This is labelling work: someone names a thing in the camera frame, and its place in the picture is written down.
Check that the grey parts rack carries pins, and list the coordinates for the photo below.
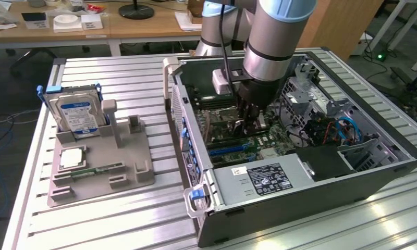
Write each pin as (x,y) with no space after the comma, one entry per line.
(100,153)

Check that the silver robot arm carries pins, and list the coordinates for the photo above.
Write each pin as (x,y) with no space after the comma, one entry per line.
(271,39)

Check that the green RAM stick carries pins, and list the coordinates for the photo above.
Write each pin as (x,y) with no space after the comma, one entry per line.
(90,172)

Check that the black chair base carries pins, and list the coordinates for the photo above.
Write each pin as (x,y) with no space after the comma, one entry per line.
(31,56)

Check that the black open PC case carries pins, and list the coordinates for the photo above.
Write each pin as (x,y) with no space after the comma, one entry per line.
(299,208)

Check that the red packet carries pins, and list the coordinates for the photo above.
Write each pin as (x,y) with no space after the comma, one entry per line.
(95,8)

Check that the grey power supply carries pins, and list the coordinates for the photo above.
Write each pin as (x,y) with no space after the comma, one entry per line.
(236,187)

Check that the white paper slip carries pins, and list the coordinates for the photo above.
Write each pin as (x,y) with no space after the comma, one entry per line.
(4,26)

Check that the white box with black top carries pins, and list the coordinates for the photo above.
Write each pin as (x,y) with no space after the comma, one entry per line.
(35,20)

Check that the white round dish box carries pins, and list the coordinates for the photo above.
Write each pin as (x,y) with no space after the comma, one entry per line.
(67,23)

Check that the white desk frame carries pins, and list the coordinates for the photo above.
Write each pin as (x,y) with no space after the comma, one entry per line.
(392,26)

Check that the grey disk bay bracket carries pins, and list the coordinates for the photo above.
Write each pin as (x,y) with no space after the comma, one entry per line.
(366,153)

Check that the grey cup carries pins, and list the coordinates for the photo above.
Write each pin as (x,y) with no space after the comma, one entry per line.
(36,3)

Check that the graphics card with fan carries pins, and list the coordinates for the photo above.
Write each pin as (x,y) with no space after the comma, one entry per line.
(238,129)

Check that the wooden desk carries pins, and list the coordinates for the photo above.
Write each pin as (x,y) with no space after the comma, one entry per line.
(143,28)

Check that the silver CPU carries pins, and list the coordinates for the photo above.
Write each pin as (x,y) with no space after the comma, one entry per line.
(72,158)

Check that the small white box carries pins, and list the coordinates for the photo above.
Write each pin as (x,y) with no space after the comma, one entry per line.
(91,22)

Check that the black expansion slot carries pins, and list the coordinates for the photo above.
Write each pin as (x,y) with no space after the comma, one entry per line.
(226,144)

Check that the cardboard box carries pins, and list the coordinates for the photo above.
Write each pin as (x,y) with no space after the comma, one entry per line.
(195,7)

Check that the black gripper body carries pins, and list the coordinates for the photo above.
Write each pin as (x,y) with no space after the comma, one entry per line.
(260,92)

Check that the black round stand base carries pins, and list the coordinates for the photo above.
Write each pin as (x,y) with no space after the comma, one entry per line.
(136,11)

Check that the black RAM slot bank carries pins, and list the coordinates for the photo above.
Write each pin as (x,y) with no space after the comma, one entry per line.
(210,102)

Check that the white device with green light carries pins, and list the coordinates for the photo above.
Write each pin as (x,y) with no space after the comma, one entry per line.
(363,44)

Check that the hard disk with blue label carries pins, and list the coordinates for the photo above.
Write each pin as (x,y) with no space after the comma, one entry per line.
(78,117)

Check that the blue expansion slot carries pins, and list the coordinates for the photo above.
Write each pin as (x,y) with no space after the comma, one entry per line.
(230,150)

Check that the wooden cabinet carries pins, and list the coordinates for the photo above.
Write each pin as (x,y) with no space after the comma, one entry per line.
(340,26)

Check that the blue case latch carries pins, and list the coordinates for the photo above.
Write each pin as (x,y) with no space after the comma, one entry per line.
(195,194)

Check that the white paper stack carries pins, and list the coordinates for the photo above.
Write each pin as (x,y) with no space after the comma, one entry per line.
(188,23)

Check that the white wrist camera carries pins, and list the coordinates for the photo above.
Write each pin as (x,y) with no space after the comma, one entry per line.
(222,83)

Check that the green motherboard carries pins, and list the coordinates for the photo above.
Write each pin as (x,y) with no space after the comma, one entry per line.
(275,132)

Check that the black fan shroud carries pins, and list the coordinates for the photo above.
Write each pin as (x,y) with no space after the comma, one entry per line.
(323,161)

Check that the silver disk bay cage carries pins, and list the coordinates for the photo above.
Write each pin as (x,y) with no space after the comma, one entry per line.
(299,104)

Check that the blue disk caddy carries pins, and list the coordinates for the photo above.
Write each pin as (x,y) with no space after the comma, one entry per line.
(54,89)

